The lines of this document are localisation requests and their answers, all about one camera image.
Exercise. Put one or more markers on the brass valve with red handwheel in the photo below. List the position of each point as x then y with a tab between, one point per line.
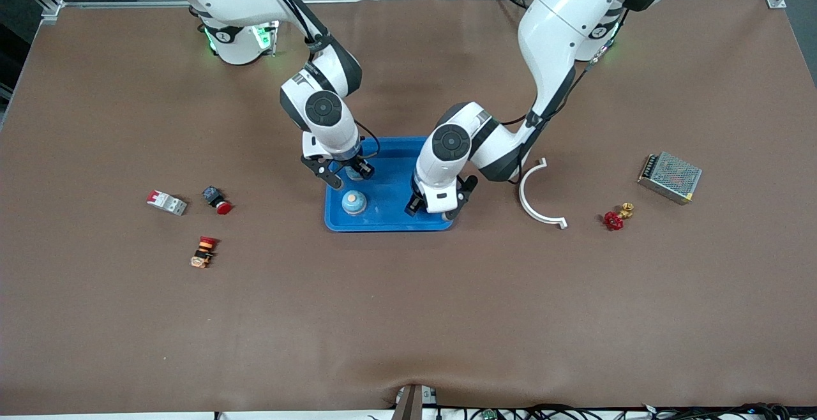
613	220

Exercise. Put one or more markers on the white curved plastic clamp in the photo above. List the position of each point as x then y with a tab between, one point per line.
524	206

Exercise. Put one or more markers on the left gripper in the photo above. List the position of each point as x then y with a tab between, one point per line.
419	202

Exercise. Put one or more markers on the red mushroom emergency stop button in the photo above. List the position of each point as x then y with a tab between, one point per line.
223	207

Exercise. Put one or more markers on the white and red circuit breaker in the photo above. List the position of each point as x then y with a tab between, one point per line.
167	203

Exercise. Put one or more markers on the metal mesh power supply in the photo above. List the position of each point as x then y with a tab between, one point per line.
671	176

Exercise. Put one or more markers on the grey metal bracket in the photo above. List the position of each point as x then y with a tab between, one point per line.
412	404

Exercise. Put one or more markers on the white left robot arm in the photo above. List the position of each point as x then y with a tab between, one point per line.
555	30

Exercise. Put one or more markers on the red orange striped push button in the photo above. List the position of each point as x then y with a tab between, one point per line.
204	253

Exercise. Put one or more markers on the light blue service bell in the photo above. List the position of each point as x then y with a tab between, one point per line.
354	204
355	173

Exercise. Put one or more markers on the blue plastic tray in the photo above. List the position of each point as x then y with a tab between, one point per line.
389	196

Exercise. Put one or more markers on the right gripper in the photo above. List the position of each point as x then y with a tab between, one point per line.
362	166

